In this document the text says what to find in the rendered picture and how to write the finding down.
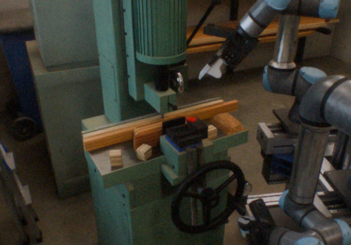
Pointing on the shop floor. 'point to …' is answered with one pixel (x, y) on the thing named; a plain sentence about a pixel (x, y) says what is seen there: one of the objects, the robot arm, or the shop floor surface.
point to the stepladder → (7, 176)
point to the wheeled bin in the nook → (19, 69)
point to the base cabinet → (150, 218)
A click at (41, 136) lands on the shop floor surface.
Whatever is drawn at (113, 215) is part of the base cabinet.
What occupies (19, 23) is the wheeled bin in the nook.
